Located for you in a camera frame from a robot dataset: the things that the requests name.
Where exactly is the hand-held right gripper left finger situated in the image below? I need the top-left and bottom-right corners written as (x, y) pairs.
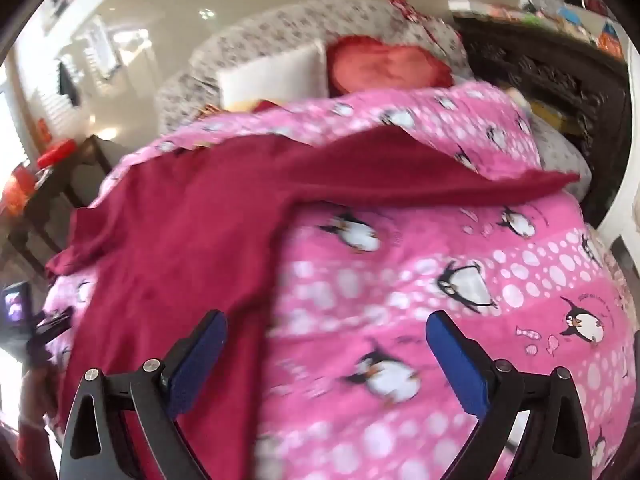
top-left (59, 310), bottom-right (228, 480)

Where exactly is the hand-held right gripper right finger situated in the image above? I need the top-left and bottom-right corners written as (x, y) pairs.
top-left (425, 310), bottom-right (598, 480)

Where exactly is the dark red sweater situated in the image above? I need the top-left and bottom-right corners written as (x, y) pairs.
top-left (45, 125), bottom-right (581, 480)

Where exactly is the person's left forearm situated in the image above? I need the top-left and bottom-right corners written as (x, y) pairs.
top-left (17, 360), bottom-right (58, 480)

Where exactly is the pink penguin print blanket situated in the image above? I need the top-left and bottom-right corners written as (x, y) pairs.
top-left (42, 82), bottom-right (638, 480)

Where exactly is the red gift bag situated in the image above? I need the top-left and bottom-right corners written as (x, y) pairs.
top-left (5, 165), bottom-right (38, 216)

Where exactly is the dark wooden table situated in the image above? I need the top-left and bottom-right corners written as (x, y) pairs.
top-left (7, 135), bottom-right (113, 271)

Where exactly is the flat red box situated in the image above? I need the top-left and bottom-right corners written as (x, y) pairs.
top-left (37, 141), bottom-right (78, 168)

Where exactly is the grey pillow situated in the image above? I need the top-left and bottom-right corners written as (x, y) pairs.
top-left (532, 120), bottom-right (593, 198)

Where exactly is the dark hanging cloth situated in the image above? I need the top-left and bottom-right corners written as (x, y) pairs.
top-left (57, 60), bottom-right (81, 106)

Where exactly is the white pillow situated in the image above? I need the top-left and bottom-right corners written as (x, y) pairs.
top-left (216, 40), bottom-right (328, 111)

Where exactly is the dark carved wooden cabinet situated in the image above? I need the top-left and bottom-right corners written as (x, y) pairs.
top-left (452, 15), bottom-right (633, 226)

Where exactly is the red heart-shaped cushion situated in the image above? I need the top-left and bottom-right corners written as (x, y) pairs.
top-left (325, 35), bottom-right (453, 96)

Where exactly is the floral upholstered headboard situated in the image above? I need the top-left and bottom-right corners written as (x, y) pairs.
top-left (155, 0), bottom-right (471, 136)

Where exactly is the red patterned cloth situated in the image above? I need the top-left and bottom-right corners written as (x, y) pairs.
top-left (390, 0), bottom-right (441, 31)

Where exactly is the clutter of colourful packets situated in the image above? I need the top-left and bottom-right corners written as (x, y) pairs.
top-left (450, 0), bottom-right (626, 56)

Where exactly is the white wall calendar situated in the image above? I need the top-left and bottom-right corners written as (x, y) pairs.
top-left (87, 15), bottom-right (122, 81)

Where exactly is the wall poster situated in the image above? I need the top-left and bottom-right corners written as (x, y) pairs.
top-left (45, 0), bottom-right (71, 26)

